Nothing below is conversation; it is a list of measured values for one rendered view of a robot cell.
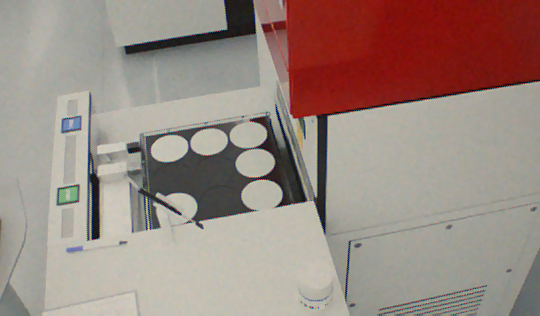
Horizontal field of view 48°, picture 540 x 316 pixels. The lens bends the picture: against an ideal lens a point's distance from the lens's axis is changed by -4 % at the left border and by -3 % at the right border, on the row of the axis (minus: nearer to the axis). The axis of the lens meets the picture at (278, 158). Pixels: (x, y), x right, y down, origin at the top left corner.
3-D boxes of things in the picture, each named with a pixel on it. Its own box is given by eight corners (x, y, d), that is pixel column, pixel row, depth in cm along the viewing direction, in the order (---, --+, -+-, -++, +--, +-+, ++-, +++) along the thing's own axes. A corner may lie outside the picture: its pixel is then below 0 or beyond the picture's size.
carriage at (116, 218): (129, 153, 175) (127, 146, 173) (135, 258, 150) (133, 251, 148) (101, 158, 175) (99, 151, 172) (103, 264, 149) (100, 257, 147)
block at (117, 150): (127, 148, 173) (125, 140, 171) (128, 156, 170) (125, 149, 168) (99, 153, 172) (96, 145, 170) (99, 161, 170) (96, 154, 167)
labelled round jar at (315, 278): (327, 281, 130) (328, 255, 124) (336, 310, 126) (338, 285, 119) (294, 288, 130) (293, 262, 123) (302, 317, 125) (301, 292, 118)
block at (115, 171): (128, 168, 167) (126, 161, 165) (129, 177, 165) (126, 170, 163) (99, 173, 166) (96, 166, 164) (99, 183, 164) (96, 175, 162)
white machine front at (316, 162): (264, 47, 213) (257, -62, 184) (324, 236, 157) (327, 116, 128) (255, 48, 212) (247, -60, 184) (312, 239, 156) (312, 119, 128)
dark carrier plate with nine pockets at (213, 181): (267, 117, 177) (267, 115, 177) (293, 209, 154) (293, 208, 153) (145, 137, 173) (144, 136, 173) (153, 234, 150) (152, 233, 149)
